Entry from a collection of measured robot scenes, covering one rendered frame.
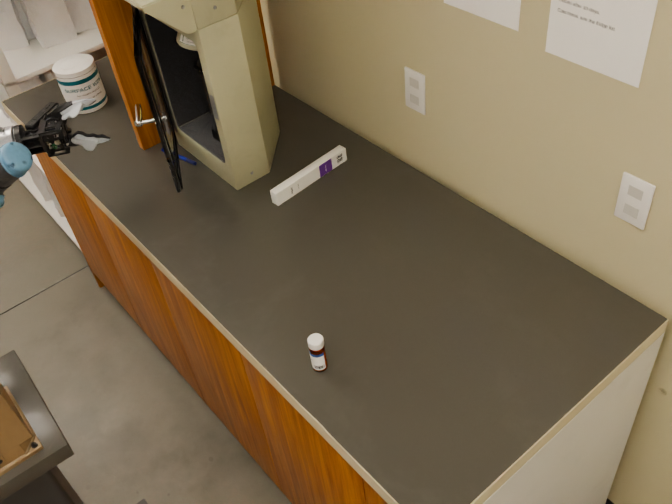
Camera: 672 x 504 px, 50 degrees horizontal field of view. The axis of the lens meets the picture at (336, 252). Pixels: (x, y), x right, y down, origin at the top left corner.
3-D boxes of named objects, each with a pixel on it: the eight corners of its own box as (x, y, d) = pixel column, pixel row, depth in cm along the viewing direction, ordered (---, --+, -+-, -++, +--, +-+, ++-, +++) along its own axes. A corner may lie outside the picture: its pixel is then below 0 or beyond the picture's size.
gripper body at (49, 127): (73, 153, 176) (24, 163, 175) (74, 134, 182) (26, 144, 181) (62, 127, 171) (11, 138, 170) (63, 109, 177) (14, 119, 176)
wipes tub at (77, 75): (97, 88, 243) (82, 48, 233) (115, 102, 235) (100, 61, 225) (62, 104, 238) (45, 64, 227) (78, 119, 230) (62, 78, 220)
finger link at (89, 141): (108, 158, 181) (69, 151, 178) (108, 145, 186) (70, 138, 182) (110, 148, 180) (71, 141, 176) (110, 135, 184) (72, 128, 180)
